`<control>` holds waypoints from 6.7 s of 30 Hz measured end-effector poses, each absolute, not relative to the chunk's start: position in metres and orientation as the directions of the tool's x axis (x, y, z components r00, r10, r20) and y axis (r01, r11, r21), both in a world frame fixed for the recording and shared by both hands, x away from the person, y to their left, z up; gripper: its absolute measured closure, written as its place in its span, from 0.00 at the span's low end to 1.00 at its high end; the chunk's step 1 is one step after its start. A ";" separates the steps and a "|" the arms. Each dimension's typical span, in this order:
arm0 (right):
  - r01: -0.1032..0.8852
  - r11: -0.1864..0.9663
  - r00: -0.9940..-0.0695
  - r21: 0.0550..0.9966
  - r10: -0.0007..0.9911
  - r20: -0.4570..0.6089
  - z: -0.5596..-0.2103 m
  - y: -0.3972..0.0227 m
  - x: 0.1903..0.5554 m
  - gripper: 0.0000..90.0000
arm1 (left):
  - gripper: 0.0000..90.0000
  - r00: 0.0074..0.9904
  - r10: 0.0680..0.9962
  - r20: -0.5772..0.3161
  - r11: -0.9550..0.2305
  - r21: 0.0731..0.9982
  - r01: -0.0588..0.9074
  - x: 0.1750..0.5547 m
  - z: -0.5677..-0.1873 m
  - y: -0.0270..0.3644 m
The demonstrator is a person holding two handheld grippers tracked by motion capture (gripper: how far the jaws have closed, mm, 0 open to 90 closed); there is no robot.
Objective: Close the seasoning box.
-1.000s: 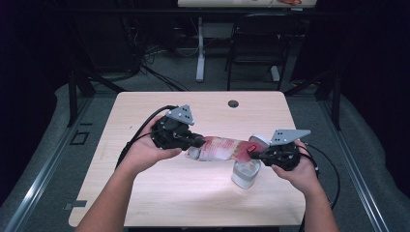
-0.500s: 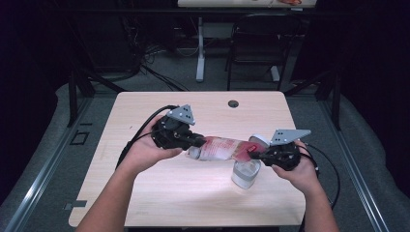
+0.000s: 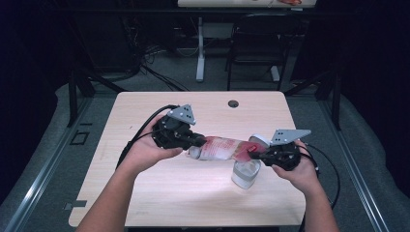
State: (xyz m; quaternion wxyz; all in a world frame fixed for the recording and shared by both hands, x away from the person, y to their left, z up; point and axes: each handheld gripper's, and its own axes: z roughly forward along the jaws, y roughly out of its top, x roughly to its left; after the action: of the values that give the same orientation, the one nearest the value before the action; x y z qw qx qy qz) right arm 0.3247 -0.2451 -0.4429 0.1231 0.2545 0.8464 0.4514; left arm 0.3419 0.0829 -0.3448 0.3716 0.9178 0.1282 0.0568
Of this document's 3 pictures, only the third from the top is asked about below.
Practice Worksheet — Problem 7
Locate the black chair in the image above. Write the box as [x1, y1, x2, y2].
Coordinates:
[224, 12, 304, 92]

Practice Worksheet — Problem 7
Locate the long white desk leg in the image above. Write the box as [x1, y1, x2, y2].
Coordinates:
[195, 16, 207, 83]

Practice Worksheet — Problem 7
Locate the person's left hand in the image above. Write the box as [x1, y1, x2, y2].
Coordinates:
[124, 114, 185, 175]

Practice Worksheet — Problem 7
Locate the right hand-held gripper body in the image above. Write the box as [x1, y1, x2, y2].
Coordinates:
[262, 129, 312, 172]

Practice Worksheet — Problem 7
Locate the aluminium floor rail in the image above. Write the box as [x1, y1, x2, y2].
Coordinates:
[3, 96, 95, 232]
[317, 96, 392, 232]

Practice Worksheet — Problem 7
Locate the red and white refill pouch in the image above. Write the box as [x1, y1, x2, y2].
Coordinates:
[188, 135, 269, 162]

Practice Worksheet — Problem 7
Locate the person's right hand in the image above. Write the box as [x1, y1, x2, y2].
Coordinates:
[272, 139, 323, 196]

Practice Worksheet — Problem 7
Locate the short white desk foot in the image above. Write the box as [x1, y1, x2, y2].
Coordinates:
[270, 65, 281, 83]

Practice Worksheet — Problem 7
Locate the bundle of black floor cables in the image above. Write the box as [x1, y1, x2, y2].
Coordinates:
[120, 15, 191, 93]

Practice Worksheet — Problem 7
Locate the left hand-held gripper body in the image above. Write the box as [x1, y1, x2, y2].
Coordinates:
[152, 103, 197, 150]

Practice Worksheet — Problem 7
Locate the black metal stand frame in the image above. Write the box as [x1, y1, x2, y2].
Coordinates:
[283, 68, 343, 131]
[66, 68, 128, 128]

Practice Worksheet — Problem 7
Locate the right hand-held gripper cable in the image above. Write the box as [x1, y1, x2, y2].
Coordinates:
[298, 143, 342, 232]

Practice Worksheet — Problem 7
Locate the light wooden background desk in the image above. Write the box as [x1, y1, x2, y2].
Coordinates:
[177, 0, 318, 9]

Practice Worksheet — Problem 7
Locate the black square floor socket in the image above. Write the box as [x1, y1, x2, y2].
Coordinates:
[70, 130, 91, 146]

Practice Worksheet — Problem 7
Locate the left hand-held gripper cable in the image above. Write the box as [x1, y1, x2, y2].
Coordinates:
[115, 103, 180, 169]

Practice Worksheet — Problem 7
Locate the white container with flip lid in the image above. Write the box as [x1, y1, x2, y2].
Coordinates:
[230, 133, 272, 190]

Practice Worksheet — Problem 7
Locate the hand-held gripper cable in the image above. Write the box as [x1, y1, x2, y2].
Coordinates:
[115, 103, 180, 169]
[298, 143, 342, 232]

